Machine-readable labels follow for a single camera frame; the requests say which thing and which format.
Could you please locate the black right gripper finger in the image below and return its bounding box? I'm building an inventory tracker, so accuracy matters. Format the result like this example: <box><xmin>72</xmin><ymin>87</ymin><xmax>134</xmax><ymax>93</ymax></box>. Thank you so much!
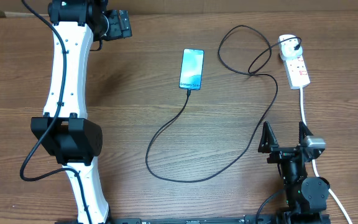
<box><xmin>258</xmin><ymin>121</ymin><xmax>279</xmax><ymax>153</ymax></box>
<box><xmin>299</xmin><ymin>121</ymin><xmax>313</xmax><ymax>146</ymax></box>

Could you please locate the black USB charging cable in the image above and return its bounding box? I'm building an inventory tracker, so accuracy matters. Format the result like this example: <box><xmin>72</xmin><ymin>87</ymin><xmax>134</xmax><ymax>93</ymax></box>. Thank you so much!
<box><xmin>145</xmin><ymin>24</ymin><xmax>303</xmax><ymax>184</ymax></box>

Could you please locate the Samsung Galaxy smartphone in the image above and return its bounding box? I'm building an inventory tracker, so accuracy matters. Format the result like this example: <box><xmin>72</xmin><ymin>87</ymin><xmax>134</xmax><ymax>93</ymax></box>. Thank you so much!
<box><xmin>179</xmin><ymin>49</ymin><xmax>204</xmax><ymax>90</ymax></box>

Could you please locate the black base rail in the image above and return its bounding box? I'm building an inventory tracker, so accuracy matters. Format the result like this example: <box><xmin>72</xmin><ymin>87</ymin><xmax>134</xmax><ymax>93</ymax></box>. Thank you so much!
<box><xmin>54</xmin><ymin>213</ymin><xmax>331</xmax><ymax>224</ymax></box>

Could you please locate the white USB wall charger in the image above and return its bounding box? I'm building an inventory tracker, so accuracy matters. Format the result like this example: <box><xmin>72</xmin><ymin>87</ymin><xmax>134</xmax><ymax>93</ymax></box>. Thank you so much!
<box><xmin>278</xmin><ymin>34</ymin><xmax>303</xmax><ymax>61</ymax></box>

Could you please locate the white power strip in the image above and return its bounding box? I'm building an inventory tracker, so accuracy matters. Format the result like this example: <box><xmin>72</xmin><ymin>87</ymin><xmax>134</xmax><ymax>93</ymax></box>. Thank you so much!
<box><xmin>283</xmin><ymin>56</ymin><xmax>310</xmax><ymax>90</ymax></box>

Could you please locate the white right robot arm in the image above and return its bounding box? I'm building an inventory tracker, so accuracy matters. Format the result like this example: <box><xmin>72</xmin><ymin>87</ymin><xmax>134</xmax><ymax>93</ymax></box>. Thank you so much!
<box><xmin>255</xmin><ymin>121</ymin><xmax>331</xmax><ymax>223</ymax></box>

